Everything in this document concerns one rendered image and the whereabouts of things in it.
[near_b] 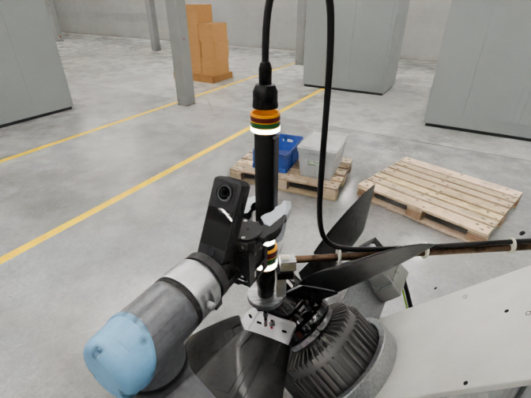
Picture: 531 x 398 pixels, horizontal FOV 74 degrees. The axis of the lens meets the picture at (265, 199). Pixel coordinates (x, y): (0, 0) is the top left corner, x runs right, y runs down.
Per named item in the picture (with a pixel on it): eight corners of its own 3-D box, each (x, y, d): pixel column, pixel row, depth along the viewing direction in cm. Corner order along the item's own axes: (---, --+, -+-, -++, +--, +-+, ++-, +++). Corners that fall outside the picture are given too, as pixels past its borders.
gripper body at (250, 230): (231, 249, 59) (183, 296, 51) (228, 207, 55) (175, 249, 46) (271, 264, 56) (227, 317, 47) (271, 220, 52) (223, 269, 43)
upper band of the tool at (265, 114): (278, 126, 54) (278, 107, 52) (281, 136, 50) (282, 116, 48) (250, 127, 53) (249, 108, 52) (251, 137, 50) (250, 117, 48)
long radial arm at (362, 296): (371, 340, 85) (339, 304, 85) (348, 347, 90) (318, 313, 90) (397, 270, 107) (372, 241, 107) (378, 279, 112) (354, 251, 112)
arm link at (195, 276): (151, 268, 43) (204, 292, 39) (176, 247, 46) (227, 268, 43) (160, 310, 47) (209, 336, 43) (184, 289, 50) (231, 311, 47)
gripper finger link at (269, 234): (270, 215, 58) (233, 241, 52) (270, 207, 57) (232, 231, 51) (293, 227, 55) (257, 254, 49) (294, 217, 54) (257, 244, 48)
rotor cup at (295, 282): (327, 291, 86) (291, 252, 87) (328, 319, 72) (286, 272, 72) (283, 325, 89) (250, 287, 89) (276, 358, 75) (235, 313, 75)
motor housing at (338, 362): (332, 346, 97) (300, 310, 97) (399, 324, 82) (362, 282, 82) (295, 422, 80) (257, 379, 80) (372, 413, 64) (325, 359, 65)
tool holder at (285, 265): (290, 282, 72) (292, 244, 67) (295, 309, 66) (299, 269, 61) (246, 285, 71) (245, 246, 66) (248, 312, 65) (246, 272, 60)
